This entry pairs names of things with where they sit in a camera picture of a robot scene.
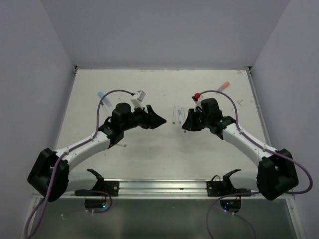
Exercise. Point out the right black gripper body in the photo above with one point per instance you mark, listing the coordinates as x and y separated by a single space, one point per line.
197 120

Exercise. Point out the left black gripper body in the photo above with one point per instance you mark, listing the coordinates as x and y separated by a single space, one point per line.
138 118

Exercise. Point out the blue pen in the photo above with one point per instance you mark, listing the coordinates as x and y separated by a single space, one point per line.
180 119

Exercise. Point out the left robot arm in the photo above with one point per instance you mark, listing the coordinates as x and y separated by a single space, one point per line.
52 175

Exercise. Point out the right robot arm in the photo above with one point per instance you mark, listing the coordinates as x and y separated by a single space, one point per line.
276 174

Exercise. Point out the light blue highlighter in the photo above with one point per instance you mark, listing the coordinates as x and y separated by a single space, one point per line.
105 99

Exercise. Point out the orange highlighter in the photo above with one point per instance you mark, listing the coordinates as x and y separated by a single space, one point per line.
224 86

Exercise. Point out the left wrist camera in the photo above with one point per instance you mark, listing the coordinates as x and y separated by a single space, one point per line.
137 99

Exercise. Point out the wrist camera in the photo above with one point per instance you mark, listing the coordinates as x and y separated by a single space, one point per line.
197 98
137 99

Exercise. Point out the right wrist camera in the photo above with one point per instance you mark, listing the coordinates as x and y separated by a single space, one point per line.
197 98

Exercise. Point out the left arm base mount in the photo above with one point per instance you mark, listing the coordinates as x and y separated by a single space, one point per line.
101 188

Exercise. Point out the aluminium rail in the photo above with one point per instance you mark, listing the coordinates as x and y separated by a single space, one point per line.
137 187

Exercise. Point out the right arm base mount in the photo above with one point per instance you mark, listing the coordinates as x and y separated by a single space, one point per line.
221 186

